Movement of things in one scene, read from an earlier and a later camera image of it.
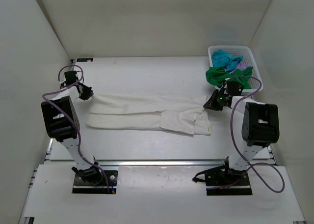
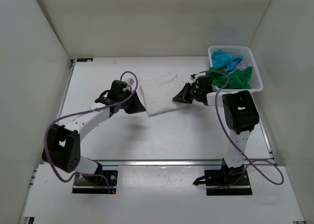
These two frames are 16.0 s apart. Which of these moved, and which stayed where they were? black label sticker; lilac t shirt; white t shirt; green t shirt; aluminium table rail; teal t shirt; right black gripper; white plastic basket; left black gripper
Moved: right black gripper; left black gripper; white t shirt
Stayed: black label sticker; aluminium table rail; teal t shirt; white plastic basket; lilac t shirt; green t shirt
